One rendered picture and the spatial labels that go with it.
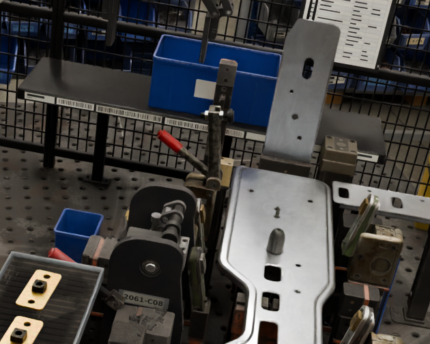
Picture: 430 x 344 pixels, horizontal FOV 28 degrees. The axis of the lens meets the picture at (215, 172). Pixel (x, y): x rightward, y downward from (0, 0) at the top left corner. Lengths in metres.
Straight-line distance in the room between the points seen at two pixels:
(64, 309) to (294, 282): 0.54
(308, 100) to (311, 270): 0.47
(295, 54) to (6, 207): 0.86
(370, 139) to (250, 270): 0.66
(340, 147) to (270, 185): 0.21
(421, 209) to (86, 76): 0.89
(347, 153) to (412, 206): 0.19
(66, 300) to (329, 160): 0.93
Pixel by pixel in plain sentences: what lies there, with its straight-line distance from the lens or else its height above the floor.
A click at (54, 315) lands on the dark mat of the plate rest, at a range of 1.18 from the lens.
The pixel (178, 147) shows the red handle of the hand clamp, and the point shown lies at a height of 1.12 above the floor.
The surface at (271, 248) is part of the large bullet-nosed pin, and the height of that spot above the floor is 1.01.
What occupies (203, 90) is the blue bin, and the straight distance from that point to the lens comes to 2.04.
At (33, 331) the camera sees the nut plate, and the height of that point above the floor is 1.16.
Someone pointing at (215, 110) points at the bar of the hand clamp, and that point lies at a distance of 1.68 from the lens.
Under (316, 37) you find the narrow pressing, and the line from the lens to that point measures 1.89.
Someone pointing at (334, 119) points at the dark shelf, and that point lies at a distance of 2.20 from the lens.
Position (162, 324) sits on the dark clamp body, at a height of 1.08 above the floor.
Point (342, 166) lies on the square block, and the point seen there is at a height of 1.02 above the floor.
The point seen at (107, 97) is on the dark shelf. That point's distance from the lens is 2.10.
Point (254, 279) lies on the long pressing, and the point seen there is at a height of 1.00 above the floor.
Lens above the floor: 1.90
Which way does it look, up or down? 28 degrees down
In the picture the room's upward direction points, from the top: 10 degrees clockwise
